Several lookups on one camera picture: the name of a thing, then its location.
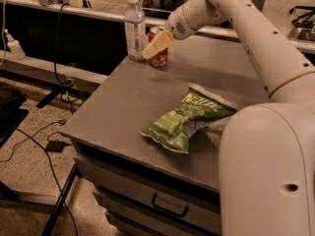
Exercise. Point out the small white pump bottle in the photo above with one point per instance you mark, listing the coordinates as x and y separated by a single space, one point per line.
14 46

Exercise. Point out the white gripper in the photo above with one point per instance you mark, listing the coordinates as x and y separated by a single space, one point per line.
176 24

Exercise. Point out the orange soda can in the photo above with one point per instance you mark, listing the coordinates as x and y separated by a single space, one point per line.
161 58

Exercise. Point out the grey drawer cabinet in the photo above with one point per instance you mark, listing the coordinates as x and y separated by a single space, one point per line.
126 177

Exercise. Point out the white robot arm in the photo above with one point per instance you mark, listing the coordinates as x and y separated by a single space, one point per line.
267 150

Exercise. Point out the metal divider rail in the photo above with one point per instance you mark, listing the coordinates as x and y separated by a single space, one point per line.
208 31

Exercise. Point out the clear plastic water bottle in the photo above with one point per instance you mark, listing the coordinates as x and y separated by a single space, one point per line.
135 30

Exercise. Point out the black power adapter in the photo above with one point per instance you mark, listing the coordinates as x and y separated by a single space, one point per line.
55 146

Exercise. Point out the black drawer handle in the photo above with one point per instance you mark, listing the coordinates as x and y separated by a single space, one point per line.
170 209

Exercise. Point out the green chip bag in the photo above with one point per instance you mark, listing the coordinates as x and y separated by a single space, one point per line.
197 110

